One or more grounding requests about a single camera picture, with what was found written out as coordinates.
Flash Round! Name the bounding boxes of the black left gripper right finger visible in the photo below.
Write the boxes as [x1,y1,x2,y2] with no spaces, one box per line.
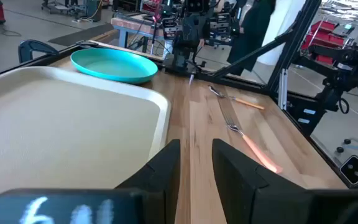
[212,138,358,224]

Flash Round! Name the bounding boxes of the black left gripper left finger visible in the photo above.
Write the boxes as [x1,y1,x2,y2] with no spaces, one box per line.
[0,139,181,224]

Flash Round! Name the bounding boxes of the fork with pink handle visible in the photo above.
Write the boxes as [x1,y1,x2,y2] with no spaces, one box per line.
[224,115,284,174]

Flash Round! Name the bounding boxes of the spoon with orange handle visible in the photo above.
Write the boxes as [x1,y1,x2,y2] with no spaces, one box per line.
[208,85,265,111]

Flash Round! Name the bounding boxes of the beige plastic tray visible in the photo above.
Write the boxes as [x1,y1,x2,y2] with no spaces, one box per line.
[0,65,171,215]

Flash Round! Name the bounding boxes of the teal plastic plate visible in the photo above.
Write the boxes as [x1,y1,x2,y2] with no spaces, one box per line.
[70,47,159,85]

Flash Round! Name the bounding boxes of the black control box with labels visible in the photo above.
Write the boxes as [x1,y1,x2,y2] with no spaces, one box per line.
[287,92,326,135]

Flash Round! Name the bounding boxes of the background wooden workbench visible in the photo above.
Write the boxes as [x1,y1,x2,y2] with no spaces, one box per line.
[110,14,165,54]

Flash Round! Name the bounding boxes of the person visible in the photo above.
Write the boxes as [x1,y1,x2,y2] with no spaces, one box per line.
[227,0,277,76]

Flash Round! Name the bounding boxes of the black equipment rack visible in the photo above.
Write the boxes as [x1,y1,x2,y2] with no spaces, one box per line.
[208,9,241,47]

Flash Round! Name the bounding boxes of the black floor mat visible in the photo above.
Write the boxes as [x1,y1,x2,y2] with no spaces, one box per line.
[47,23,115,47]

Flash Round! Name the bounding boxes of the red storage bins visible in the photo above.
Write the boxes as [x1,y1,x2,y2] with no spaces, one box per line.
[301,20,347,65]

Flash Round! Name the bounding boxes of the black table clamp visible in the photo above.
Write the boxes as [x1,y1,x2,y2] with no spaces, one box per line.
[17,39,59,63]

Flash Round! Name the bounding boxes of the black square camera box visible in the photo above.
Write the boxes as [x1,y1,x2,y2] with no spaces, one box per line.
[339,155,358,185]

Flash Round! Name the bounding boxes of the silver metal bracket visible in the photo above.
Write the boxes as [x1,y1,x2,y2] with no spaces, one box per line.
[277,68,289,110]

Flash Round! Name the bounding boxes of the black frame post with strut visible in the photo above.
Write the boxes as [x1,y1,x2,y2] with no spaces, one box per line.
[213,0,323,94]

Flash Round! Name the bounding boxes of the black camera stand rig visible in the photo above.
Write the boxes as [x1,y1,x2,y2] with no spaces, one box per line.
[293,39,358,125]

